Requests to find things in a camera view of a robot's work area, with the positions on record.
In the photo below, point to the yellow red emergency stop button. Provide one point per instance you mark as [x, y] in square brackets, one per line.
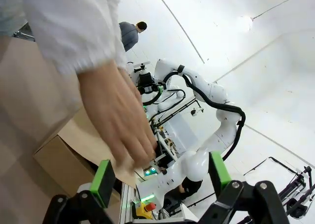
[146, 208]

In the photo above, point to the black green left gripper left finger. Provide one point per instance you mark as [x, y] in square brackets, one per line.
[103, 184]

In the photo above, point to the brown cardboard box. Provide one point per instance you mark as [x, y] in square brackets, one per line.
[64, 155]

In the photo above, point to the standing person grey top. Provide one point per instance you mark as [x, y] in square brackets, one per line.
[129, 35]

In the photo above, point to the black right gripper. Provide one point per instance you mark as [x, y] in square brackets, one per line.
[146, 82]

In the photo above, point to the crouching person black clothes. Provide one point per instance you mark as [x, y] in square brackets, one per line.
[190, 187]

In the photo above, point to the white control cabinet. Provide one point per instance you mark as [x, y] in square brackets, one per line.
[179, 133]

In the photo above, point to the person right hand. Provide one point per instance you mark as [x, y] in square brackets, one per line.
[115, 110]

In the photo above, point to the round ceiling lamp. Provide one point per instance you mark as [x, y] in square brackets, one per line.
[245, 23]

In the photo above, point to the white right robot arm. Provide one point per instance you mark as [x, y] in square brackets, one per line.
[211, 91]

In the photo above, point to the black wheeled tripod stand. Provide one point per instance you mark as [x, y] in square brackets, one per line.
[295, 184]

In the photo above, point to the aluminium table frame profile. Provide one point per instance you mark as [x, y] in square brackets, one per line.
[126, 204]

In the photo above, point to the person forearm white sleeve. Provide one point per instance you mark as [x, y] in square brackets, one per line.
[73, 24]

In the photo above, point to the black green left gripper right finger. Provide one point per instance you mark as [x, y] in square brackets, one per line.
[246, 204]

